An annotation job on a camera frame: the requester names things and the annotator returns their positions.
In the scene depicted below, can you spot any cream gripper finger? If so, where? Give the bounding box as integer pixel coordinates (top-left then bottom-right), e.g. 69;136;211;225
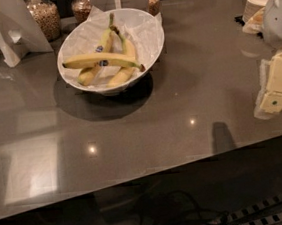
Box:
253;59;277;120
257;49;282;114

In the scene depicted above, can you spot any white bowl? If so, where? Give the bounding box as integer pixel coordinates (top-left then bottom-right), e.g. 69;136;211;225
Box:
51;4;172;102

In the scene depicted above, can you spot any white paper bowl liner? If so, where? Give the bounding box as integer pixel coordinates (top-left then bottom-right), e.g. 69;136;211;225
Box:
52;0;170;98

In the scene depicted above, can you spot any left yellow banana with sticker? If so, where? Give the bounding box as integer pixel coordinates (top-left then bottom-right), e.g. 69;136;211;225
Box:
77;13;114;86

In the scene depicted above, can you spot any stack of white paper bowls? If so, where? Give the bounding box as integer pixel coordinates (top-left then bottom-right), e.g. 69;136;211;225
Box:
242;0;268;22

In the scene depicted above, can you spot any black white striped floor tape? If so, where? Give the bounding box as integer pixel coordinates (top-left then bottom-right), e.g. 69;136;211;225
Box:
194;185;282;225

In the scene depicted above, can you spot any glass jar right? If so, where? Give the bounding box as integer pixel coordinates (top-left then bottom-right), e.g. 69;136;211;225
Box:
148;0;161;16

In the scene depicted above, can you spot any small glass jar middle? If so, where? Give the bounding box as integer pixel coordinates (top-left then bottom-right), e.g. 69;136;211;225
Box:
71;0;92;23

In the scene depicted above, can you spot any large glass cereal jar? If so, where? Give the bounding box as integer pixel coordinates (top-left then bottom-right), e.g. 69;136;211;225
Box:
24;0;61;42

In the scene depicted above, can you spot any white folded sign left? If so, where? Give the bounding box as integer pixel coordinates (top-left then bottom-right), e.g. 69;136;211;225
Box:
0;0;53;68

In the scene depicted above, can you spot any black floor cable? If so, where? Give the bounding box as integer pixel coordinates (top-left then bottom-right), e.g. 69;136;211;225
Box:
99;184;234;225

